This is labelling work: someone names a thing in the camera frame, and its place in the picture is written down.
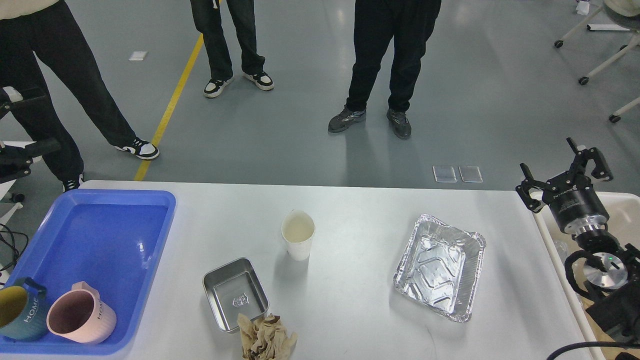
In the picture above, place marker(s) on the white paper on floor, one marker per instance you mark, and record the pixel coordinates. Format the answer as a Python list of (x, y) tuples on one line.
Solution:
[(137, 56)]

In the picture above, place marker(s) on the stainless steel square tray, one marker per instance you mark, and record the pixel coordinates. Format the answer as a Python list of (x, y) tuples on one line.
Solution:
[(232, 289)]

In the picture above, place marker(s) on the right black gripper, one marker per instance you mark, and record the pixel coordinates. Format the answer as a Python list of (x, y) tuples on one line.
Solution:
[(577, 202)]

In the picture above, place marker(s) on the aluminium foil tray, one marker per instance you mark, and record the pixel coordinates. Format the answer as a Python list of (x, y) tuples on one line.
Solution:
[(440, 268)]

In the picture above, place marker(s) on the crumpled brown paper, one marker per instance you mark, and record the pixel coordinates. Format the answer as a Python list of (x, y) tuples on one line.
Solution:
[(265, 338)]

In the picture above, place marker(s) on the white side table left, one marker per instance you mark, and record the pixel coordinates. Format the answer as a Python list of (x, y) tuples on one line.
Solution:
[(8, 206)]

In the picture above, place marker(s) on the clear floor plate right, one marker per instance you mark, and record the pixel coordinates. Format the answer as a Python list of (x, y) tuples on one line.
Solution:
[(470, 173)]

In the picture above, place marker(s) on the teal yellow HOME mug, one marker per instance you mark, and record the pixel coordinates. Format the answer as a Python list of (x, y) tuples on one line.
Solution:
[(24, 310)]

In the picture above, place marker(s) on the blue plastic tray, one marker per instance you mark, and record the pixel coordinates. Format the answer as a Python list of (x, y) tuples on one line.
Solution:
[(112, 239)]

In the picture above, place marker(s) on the white rolling chair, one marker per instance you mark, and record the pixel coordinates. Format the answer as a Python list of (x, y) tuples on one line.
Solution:
[(598, 42)]

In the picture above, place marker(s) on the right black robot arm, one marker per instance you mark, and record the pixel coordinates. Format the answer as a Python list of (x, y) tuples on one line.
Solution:
[(601, 270)]

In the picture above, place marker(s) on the clear floor plate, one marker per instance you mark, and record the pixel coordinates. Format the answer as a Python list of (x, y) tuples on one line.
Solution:
[(470, 173), (444, 174)]

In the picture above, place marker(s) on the pink ribbed mug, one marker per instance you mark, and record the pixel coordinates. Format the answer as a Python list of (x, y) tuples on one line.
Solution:
[(81, 316)]

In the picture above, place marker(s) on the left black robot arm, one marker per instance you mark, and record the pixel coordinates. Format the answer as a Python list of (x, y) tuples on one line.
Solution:
[(15, 160)]

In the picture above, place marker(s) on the white paper cup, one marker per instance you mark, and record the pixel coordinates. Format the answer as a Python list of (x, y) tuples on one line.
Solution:
[(297, 229)]

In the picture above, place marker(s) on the white bin right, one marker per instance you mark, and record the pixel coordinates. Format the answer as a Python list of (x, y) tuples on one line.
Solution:
[(623, 223)]

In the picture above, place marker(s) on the clear floor plate left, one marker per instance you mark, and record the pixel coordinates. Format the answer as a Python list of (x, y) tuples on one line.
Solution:
[(444, 174)]

